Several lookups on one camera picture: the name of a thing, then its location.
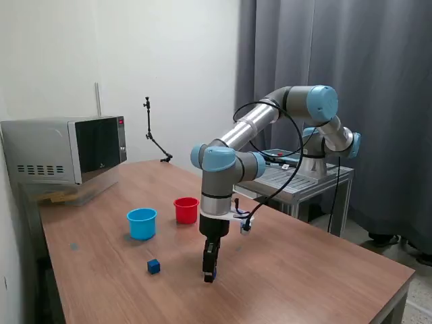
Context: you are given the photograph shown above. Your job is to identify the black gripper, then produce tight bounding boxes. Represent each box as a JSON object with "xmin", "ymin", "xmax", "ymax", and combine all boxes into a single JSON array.
[{"xmin": 198, "ymin": 214, "xmax": 230, "ymax": 284}]

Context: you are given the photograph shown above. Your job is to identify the red plastic cup bin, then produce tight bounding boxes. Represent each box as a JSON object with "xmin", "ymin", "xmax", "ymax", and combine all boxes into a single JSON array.
[{"xmin": 173, "ymin": 197, "xmax": 200, "ymax": 225}]

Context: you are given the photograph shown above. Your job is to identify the blue plastic cup bin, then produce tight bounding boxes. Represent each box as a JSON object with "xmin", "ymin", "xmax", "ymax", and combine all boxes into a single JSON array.
[{"xmin": 126, "ymin": 208, "xmax": 158, "ymax": 241}]

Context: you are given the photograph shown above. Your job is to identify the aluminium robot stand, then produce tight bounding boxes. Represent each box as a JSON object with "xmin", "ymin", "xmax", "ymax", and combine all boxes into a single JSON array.
[{"xmin": 232, "ymin": 157, "xmax": 355, "ymax": 237}]

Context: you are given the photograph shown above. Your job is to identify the blue teach pendant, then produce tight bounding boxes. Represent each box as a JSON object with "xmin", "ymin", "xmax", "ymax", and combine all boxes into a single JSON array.
[{"xmin": 262, "ymin": 149, "xmax": 301, "ymax": 165}]

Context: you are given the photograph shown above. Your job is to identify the clear plastic box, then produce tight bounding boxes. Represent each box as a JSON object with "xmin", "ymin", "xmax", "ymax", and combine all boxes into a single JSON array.
[{"xmin": 32, "ymin": 171, "xmax": 119, "ymax": 207}]

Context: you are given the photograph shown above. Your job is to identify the wooden blocks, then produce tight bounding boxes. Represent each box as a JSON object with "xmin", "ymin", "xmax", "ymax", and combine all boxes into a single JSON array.
[{"xmin": 36, "ymin": 192, "xmax": 68, "ymax": 205}]

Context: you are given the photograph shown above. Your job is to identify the silver microwave oven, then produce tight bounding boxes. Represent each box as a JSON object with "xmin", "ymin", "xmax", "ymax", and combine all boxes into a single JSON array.
[{"xmin": 0, "ymin": 115, "xmax": 128, "ymax": 186}]

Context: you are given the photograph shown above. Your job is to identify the grey curtain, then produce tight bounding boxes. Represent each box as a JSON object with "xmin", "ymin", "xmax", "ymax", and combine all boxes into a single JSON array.
[{"xmin": 234, "ymin": 0, "xmax": 432, "ymax": 257}]

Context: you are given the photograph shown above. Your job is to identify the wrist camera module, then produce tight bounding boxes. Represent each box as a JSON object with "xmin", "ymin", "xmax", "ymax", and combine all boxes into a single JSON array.
[{"xmin": 232, "ymin": 197, "xmax": 256, "ymax": 236}]

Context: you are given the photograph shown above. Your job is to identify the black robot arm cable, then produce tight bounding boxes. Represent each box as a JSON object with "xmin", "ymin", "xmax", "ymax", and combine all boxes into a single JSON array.
[{"xmin": 232, "ymin": 100, "xmax": 305, "ymax": 223}]

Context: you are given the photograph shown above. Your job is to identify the black power cable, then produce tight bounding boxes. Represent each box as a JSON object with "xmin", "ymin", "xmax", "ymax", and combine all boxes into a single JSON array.
[{"xmin": 326, "ymin": 157, "xmax": 342, "ymax": 233}]

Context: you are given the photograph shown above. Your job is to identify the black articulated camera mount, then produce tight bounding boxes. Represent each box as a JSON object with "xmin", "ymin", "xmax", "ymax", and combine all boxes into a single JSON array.
[{"xmin": 142, "ymin": 97, "xmax": 173, "ymax": 163}]

